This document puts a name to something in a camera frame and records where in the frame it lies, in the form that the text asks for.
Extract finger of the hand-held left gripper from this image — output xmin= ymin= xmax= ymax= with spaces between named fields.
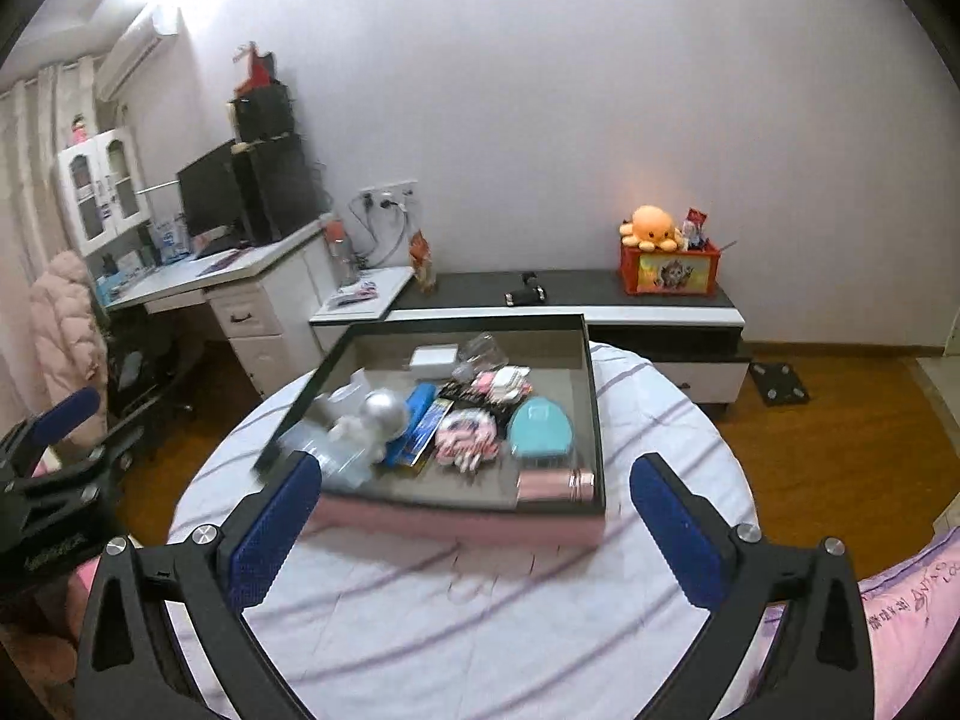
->
xmin=75 ymin=426 xmax=145 ymax=475
xmin=28 ymin=388 xmax=102 ymax=445

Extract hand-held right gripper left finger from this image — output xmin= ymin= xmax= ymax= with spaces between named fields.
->
xmin=73 ymin=450 xmax=323 ymax=720

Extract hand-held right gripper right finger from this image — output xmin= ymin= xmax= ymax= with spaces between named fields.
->
xmin=628 ymin=454 xmax=878 ymax=720

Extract clear plastic box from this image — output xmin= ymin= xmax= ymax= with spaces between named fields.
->
xmin=281 ymin=382 xmax=376 ymax=492

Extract pink metallic tube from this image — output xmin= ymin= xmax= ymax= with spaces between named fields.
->
xmin=516 ymin=469 xmax=597 ymax=505

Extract white astronaut figure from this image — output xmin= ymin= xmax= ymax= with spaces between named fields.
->
xmin=330 ymin=388 xmax=410 ymax=466

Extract teal round case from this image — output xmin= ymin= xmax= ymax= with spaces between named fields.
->
xmin=506 ymin=397 xmax=575 ymax=458

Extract pink storage tray box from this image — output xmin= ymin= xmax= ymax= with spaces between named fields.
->
xmin=251 ymin=313 xmax=607 ymax=550

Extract blue toothpaste box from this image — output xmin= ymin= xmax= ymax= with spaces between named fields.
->
xmin=397 ymin=399 xmax=455 ymax=470

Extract blue cylinder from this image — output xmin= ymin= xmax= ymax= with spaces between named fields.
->
xmin=382 ymin=382 xmax=438 ymax=466

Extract white cat block figure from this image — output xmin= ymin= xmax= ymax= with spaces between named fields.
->
xmin=436 ymin=416 xmax=502 ymax=473

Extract pink block figure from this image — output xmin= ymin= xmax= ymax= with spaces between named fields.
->
xmin=471 ymin=364 xmax=533 ymax=410

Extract white charger box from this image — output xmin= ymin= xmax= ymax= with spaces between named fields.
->
xmin=409 ymin=345 xmax=460 ymax=374

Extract black office chair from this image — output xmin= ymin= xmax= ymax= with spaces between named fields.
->
xmin=97 ymin=300 xmax=197 ymax=458

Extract pink cloth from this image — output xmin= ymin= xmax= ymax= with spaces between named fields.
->
xmin=30 ymin=457 xmax=106 ymax=616

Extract pink down jacket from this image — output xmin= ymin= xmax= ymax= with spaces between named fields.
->
xmin=28 ymin=251 xmax=110 ymax=458

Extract white desk with drawers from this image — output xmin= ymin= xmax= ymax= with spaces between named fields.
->
xmin=105 ymin=221 xmax=338 ymax=398

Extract black bathroom scale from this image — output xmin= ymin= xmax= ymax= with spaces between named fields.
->
xmin=751 ymin=361 xmax=812 ymax=407

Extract blue white packets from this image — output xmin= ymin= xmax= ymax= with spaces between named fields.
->
xmin=148 ymin=216 xmax=188 ymax=263

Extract beige curtain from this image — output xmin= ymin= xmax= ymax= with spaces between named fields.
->
xmin=0 ymin=56 xmax=98 ymax=428

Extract pink printed blanket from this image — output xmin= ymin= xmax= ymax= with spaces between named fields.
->
xmin=750 ymin=517 xmax=960 ymax=720

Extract black white low cabinet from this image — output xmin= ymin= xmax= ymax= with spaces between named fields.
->
xmin=309 ymin=266 xmax=752 ymax=421

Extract printed booklet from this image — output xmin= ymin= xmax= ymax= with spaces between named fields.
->
xmin=330 ymin=279 xmax=380 ymax=308

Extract red storage crate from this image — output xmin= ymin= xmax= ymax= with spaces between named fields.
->
xmin=619 ymin=240 xmax=722 ymax=295

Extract black computer monitor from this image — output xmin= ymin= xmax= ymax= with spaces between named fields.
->
xmin=176 ymin=139 xmax=245 ymax=241

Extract white glass-door cabinet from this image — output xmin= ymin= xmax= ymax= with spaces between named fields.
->
xmin=51 ymin=126 xmax=155 ymax=256

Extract clear bottle orange lid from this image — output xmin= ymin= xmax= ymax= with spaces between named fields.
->
xmin=321 ymin=216 xmax=359 ymax=287

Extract black computer tower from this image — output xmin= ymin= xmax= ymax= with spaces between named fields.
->
xmin=231 ymin=133 xmax=320 ymax=245

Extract orange octopus plush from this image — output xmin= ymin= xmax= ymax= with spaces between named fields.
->
xmin=619 ymin=206 xmax=685 ymax=252

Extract orange printed bag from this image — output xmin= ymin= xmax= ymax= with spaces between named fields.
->
xmin=407 ymin=229 xmax=440 ymax=293

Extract black box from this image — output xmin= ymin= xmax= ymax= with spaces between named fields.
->
xmin=229 ymin=82 xmax=293 ymax=143

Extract white air conditioner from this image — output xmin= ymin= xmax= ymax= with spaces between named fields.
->
xmin=96 ymin=4 xmax=181 ymax=98

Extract red paper bag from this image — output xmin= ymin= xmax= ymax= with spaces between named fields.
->
xmin=234 ymin=43 xmax=277 ymax=91

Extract black power cable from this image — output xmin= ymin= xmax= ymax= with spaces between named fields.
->
xmin=349 ymin=195 xmax=383 ymax=271

